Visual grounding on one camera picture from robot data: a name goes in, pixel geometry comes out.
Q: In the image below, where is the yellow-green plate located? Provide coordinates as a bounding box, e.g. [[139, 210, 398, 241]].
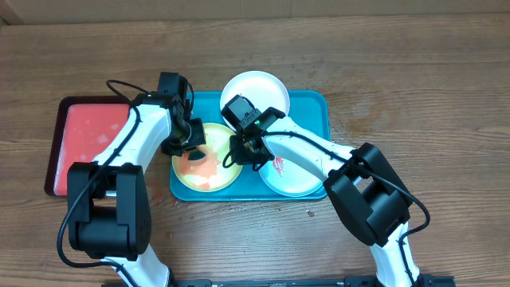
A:
[[172, 123, 242, 192]]

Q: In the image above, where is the white plate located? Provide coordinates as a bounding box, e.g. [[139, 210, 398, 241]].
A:
[[220, 71, 290, 115]]

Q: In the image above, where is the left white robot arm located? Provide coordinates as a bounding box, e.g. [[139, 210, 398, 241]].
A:
[[57, 72, 206, 286]]

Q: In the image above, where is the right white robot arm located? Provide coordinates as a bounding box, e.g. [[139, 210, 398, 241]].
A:
[[221, 95, 420, 286]]

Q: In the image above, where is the teal plastic tray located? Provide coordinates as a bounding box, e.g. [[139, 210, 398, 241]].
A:
[[170, 90, 330, 202]]

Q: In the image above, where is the dark tray with red liquid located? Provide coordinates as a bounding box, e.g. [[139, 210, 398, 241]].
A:
[[44, 96, 130, 196]]

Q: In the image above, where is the light blue plate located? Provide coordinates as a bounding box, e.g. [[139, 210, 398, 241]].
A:
[[259, 157, 322, 198]]

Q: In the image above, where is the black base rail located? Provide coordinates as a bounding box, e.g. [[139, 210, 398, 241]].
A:
[[177, 274, 457, 287]]

